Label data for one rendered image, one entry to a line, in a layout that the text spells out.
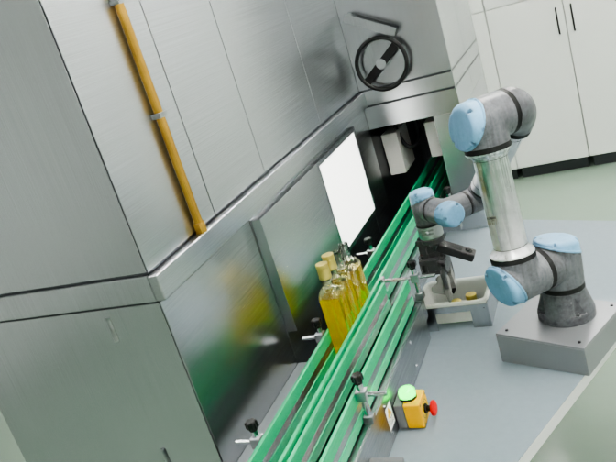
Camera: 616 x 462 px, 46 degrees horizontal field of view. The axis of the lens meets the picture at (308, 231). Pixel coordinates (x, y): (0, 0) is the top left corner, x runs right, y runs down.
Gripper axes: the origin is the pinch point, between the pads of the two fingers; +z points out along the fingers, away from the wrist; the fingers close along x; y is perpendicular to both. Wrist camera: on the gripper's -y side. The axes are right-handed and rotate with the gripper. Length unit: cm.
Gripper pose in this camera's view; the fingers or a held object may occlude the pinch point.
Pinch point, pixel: (453, 293)
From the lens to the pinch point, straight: 234.9
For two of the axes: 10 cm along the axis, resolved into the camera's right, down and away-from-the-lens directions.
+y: -8.9, 1.4, 4.3
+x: -3.5, 4.0, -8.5
